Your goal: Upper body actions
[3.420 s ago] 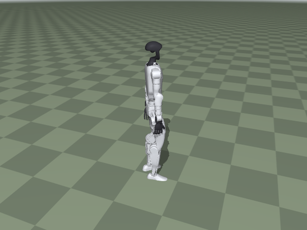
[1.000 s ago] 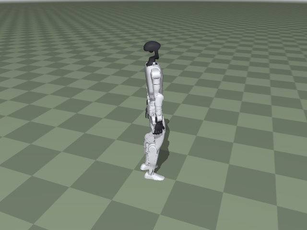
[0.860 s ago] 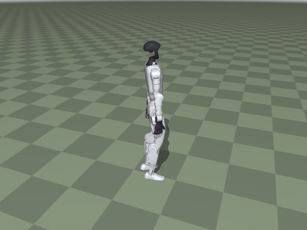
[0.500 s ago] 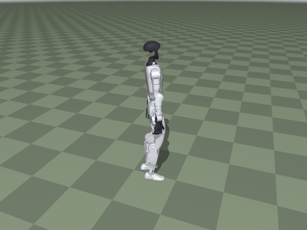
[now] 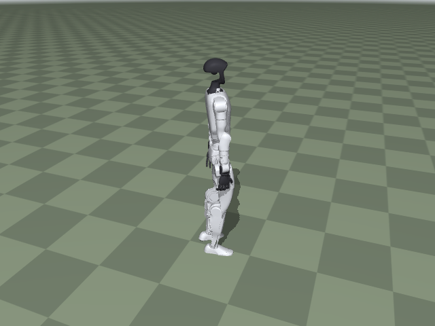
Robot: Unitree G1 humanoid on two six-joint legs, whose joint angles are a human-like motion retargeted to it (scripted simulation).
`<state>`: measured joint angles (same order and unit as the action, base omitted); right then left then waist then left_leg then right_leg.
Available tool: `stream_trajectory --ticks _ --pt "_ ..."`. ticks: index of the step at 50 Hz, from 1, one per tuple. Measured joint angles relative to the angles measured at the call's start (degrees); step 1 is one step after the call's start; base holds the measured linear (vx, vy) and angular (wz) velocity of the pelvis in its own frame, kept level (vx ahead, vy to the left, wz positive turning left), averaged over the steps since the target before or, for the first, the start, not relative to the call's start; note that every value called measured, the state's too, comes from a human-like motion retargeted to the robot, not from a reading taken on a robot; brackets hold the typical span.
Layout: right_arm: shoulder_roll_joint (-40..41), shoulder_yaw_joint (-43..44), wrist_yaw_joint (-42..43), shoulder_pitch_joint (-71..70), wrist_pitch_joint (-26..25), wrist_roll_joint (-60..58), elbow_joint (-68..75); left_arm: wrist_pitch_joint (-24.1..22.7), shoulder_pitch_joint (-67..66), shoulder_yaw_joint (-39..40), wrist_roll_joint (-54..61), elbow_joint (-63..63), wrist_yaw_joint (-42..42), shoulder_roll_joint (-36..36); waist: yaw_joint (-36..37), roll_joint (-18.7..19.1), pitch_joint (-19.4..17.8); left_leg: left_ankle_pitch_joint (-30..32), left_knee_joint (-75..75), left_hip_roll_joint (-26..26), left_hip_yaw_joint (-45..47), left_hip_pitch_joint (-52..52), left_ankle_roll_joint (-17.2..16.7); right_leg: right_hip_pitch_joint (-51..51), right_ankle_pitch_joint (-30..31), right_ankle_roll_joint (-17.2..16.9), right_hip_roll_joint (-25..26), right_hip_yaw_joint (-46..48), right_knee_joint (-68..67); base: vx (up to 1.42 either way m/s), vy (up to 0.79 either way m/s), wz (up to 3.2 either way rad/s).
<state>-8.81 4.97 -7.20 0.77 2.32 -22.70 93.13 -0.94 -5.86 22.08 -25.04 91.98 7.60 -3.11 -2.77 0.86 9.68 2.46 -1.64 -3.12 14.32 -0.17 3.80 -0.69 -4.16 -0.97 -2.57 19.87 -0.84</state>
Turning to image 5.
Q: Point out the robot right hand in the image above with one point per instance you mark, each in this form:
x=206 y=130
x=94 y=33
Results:
x=225 y=180

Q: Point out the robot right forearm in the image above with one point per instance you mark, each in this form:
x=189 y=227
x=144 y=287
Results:
x=223 y=148

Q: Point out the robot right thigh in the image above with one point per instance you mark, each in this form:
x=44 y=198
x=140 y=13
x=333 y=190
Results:
x=225 y=196

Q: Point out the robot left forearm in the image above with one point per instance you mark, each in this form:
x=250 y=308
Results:
x=210 y=139

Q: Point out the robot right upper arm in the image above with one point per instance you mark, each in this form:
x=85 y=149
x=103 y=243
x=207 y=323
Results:
x=220 y=109

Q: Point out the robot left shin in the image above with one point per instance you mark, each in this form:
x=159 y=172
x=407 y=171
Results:
x=207 y=215

